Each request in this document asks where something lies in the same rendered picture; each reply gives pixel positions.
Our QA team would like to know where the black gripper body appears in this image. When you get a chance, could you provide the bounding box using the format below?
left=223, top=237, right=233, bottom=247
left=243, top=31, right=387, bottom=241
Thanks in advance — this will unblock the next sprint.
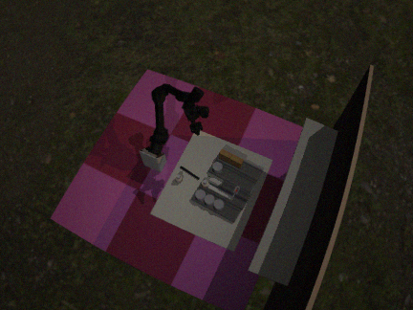
left=183, top=102, right=201, bottom=128

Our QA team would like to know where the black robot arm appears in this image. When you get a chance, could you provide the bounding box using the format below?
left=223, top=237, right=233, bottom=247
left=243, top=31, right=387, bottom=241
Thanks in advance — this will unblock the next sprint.
left=148, top=83, right=209, bottom=155

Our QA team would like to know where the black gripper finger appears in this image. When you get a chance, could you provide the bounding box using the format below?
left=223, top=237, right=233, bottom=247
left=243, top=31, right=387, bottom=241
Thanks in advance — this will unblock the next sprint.
left=184, top=107, right=197, bottom=122
left=190, top=125, right=203, bottom=136

